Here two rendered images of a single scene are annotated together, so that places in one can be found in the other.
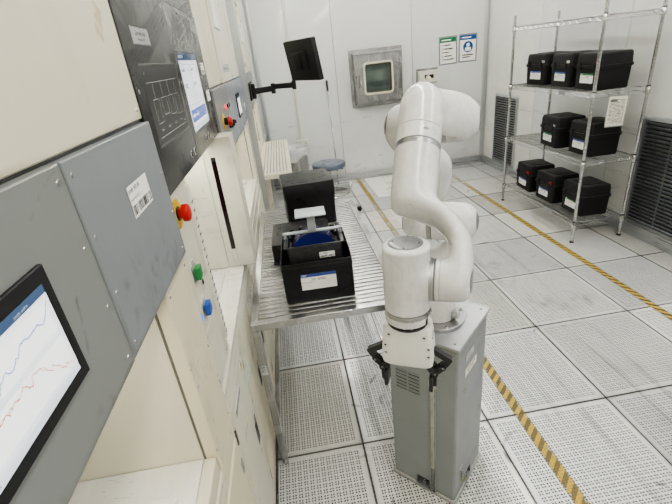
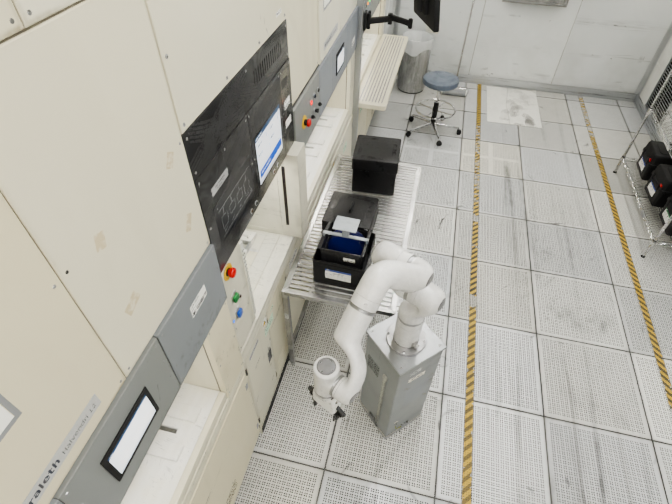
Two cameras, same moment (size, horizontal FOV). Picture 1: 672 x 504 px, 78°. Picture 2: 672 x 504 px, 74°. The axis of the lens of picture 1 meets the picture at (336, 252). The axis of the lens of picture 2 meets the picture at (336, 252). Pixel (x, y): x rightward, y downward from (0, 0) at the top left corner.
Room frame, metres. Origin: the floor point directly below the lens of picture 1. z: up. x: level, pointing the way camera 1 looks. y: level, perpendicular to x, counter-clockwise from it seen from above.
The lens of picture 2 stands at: (-0.01, -0.35, 2.58)
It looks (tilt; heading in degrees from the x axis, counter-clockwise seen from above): 46 degrees down; 17
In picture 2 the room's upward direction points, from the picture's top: 1 degrees clockwise
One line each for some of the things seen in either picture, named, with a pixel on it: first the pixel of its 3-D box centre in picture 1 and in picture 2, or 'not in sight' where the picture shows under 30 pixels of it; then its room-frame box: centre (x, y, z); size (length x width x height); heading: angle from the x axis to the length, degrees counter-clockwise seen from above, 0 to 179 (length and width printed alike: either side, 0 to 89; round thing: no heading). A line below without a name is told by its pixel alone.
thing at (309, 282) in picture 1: (316, 265); (344, 257); (1.56, 0.09, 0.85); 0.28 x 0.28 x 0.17; 3
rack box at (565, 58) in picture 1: (574, 68); not in sight; (3.70, -2.15, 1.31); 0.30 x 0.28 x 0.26; 4
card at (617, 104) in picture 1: (616, 108); not in sight; (3.11, -2.17, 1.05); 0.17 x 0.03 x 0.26; 95
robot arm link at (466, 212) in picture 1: (447, 238); (421, 303); (1.21, -0.36, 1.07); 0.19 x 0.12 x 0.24; 70
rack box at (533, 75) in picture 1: (547, 67); not in sight; (4.06, -2.12, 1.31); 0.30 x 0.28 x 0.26; 10
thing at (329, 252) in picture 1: (314, 248); (345, 246); (1.56, 0.08, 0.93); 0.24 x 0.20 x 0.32; 93
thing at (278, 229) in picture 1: (301, 237); (350, 213); (1.93, 0.16, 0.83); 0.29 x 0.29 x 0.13; 3
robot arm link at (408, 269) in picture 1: (408, 275); (327, 377); (0.66, -0.13, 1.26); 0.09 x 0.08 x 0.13; 70
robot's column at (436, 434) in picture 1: (437, 396); (397, 377); (1.22, -0.33, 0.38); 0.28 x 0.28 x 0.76; 50
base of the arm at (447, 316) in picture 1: (437, 293); (408, 327); (1.22, -0.33, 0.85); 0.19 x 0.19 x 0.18
